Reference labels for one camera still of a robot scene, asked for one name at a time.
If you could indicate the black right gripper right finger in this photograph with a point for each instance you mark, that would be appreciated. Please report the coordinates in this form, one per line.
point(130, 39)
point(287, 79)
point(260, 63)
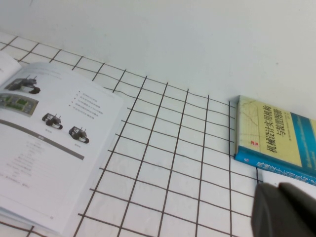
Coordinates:
point(301, 209)

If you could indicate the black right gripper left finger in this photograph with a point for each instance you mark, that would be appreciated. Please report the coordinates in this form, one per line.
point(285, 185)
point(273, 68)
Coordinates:
point(269, 212)

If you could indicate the white robot manual book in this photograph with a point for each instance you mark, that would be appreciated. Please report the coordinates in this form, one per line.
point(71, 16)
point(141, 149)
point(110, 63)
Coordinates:
point(61, 148)

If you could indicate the yellow blue closed book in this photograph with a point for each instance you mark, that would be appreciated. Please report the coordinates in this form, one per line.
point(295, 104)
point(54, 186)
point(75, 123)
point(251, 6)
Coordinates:
point(271, 128)

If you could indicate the white black-grid table cloth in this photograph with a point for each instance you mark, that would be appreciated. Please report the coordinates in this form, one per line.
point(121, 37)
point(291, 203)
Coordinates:
point(172, 160)

